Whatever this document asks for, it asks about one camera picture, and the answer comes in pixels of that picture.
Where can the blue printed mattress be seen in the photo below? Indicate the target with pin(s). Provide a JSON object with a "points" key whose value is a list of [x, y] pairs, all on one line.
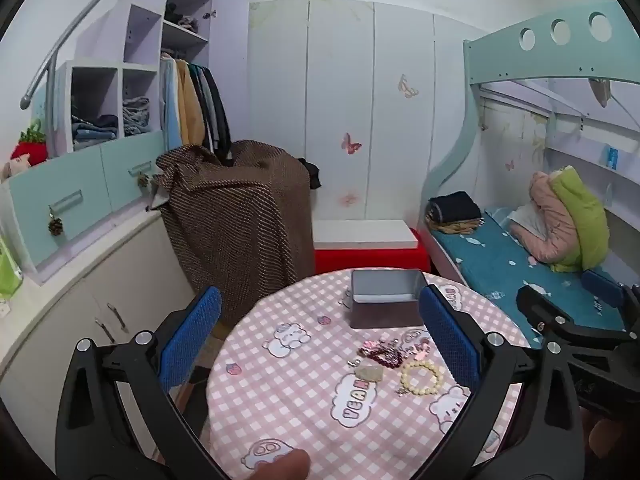
{"points": [[480, 255]]}

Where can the grey metal tin box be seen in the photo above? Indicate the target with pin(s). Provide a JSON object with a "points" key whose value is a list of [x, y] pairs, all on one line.
{"points": [[387, 300]]}

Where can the pink bear charm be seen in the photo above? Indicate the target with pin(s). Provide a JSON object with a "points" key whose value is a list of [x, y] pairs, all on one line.
{"points": [[420, 351]]}

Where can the pink glitter hair clip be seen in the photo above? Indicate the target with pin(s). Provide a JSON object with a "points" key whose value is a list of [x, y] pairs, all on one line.
{"points": [[370, 345]]}

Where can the pine cone charm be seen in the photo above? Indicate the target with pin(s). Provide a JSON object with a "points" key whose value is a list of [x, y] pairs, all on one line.
{"points": [[143, 180], [56, 225]]}

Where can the pale pink flower sticker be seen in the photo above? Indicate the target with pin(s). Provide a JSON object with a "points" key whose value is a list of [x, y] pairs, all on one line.
{"points": [[349, 198]]}

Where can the dark folded garment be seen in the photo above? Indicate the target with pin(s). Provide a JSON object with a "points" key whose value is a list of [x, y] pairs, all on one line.
{"points": [[455, 206]]}

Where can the red strawberry plush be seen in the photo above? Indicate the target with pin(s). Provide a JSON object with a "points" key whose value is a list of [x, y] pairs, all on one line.
{"points": [[30, 150]]}

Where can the yellow hanging coat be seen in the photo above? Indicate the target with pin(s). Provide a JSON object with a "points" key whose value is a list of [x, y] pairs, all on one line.
{"points": [[189, 105]]}

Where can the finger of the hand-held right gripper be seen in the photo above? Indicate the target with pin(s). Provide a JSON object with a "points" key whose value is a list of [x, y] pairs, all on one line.
{"points": [[602, 287], [542, 310]]}

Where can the teal bunk bed frame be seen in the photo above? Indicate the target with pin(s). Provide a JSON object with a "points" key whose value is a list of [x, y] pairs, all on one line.
{"points": [[500, 57]]}

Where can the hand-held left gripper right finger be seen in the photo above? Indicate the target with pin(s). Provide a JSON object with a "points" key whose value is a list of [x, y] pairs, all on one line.
{"points": [[447, 340]]}

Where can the white wardrobe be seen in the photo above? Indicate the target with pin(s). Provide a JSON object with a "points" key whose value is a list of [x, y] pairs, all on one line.
{"points": [[310, 110]]}

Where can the lilac shelf unit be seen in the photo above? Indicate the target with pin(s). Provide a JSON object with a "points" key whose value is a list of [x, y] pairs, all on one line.
{"points": [[145, 20]]}

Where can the person's left hand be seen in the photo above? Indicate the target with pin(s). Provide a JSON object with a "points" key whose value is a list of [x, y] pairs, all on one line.
{"points": [[280, 466]]}

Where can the brown dotted cloth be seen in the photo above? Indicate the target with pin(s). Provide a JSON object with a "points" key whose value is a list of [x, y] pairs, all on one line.
{"points": [[235, 220]]}

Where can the red butterfly sticker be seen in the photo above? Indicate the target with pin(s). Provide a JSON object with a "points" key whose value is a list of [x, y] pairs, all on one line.
{"points": [[351, 143]]}

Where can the green plastic item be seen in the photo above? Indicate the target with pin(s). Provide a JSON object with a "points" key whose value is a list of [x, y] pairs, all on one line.
{"points": [[9, 270]]}

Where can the person's right hand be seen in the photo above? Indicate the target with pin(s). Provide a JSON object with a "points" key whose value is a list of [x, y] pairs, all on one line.
{"points": [[602, 435]]}

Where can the pink pig plush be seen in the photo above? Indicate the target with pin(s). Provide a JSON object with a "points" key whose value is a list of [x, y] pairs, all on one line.
{"points": [[15, 166]]}

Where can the pink checkered tablecloth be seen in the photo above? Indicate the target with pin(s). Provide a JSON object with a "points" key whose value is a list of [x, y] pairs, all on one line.
{"points": [[300, 385]]}

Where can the grey metal handrail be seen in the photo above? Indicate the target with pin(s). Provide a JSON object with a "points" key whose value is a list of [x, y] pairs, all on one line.
{"points": [[65, 45]]}

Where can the white cabinet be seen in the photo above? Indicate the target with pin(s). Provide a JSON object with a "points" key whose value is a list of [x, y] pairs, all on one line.
{"points": [[60, 320]]}

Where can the pale jade pendant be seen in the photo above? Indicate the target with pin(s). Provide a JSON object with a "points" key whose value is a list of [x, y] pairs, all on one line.
{"points": [[369, 374]]}

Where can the white pillow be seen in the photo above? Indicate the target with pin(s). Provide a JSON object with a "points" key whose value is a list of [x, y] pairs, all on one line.
{"points": [[525, 220]]}

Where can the light blue hanging shirt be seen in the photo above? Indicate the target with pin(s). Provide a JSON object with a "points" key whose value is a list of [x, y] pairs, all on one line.
{"points": [[170, 105]]}

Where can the folded jeans stack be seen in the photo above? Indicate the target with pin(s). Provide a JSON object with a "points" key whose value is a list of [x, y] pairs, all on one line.
{"points": [[136, 116], [95, 132]]}

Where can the green padded jacket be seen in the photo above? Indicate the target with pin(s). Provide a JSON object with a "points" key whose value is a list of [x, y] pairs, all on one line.
{"points": [[585, 220]]}

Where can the black hanging jacket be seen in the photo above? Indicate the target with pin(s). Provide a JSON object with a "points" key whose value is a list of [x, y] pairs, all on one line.
{"points": [[217, 110]]}

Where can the tan hanging tag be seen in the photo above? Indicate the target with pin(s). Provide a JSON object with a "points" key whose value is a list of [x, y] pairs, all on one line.
{"points": [[600, 92]]}

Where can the teal drawer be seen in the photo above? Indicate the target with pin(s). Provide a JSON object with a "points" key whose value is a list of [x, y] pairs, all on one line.
{"points": [[55, 195], [132, 170]]}

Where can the black garment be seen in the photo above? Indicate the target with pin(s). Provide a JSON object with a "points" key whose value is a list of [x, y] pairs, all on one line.
{"points": [[311, 172]]}

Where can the dark shelf item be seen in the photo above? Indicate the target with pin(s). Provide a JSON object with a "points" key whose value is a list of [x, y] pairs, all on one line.
{"points": [[182, 17]]}

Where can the blue card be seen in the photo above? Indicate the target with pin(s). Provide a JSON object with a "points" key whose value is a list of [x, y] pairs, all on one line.
{"points": [[612, 157]]}

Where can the pink padded jacket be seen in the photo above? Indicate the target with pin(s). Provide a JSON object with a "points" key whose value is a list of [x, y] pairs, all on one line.
{"points": [[552, 220]]}

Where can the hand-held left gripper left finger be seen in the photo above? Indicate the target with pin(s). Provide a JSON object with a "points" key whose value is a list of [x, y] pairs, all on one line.
{"points": [[192, 340]]}

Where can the beige butterfly sticker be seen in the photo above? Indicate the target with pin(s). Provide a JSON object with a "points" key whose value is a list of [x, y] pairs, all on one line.
{"points": [[407, 86]]}

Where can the small silver hook clasp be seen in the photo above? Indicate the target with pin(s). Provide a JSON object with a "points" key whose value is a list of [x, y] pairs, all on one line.
{"points": [[355, 362]]}

